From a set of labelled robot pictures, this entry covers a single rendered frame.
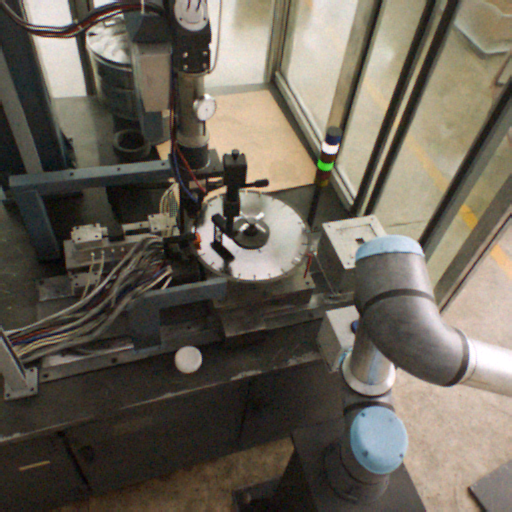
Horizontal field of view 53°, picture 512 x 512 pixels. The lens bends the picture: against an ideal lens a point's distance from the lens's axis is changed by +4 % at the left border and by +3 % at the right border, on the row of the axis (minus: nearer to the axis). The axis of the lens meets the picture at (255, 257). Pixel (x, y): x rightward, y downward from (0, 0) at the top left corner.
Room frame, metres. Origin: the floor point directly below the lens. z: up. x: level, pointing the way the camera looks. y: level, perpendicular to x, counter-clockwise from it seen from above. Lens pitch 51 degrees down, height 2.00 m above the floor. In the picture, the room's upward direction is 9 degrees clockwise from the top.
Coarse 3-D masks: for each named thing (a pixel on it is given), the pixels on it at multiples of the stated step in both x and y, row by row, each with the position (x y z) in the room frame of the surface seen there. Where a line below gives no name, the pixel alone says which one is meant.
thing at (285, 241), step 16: (208, 208) 1.02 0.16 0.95; (240, 208) 1.04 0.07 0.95; (256, 208) 1.05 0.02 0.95; (272, 208) 1.06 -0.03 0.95; (288, 208) 1.07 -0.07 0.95; (208, 224) 0.95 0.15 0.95; (272, 224) 0.99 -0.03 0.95; (288, 224) 1.00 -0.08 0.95; (208, 240) 0.90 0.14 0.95; (224, 240) 0.90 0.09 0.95; (272, 240) 0.93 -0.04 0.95; (288, 240) 0.94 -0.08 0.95; (304, 240) 0.95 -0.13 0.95; (208, 256) 0.84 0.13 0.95; (224, 256) 0.85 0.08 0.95; (240, 256) 0.86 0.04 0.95; (256, 256) 0.86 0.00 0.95; (272, 256) 0.87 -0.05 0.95; (288, 256) 0.88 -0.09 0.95; (240, 272) 0.80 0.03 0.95; (256, 272) 0.81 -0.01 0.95; (272, 272) 0.82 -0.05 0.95
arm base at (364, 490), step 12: (336, 444) 0.45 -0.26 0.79; (336, 456) 0.42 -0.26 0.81; (336, 468) 0.39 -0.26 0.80; (336, 480) 0.38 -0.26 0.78; (348, 480) 0.37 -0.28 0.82; (384, 480) 0.38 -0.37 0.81; (336, 492) 0.36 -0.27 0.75; (348, 492) 0.36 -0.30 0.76; (360, 492) 0.35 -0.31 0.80; (372, 492) 0.36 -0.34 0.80
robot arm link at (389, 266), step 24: (384, 240) 0.59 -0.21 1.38; (408, 240) 0.59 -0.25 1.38; (360, 264) 0.56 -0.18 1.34; (384, 264) 0.54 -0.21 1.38; (408, 264) 0.54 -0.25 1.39; (360, 288) 0.52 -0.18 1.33; (384, 288) 0.49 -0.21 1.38; (408, 288) 0.49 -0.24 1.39; (360, 312) 0.52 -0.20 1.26; (360, 336) 0.53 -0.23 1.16; (360, 360) 0.52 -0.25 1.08; (384, 360) 0.51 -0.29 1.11; (360, 384) 0.51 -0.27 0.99; (384, 384) 0.52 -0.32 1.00
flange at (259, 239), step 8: (240, 224) 0.96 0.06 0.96; (264, 224) 0.98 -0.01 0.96; (240, 232) 0.93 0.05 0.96; (248, 232) 0.93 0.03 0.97; (256, 232) 0.93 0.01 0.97; (264, 232) 0.95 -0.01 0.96; (240, 240) 0.90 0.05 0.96; (248, 240) 0.91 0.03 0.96; (256, 240) 0.91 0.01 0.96; (264, 240) 0.92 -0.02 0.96
